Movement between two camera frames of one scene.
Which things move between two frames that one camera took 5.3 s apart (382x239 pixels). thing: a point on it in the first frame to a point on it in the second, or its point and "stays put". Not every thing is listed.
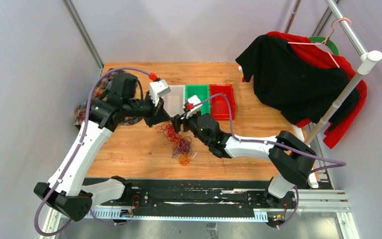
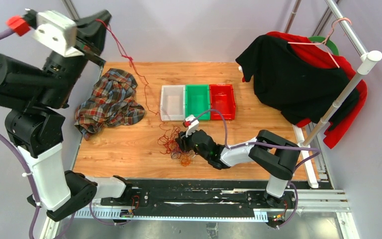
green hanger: [315, 39] stays put
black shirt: [300, 91] stays put
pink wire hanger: [325, 42] stays put
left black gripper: [158, 114] to [91, 35]
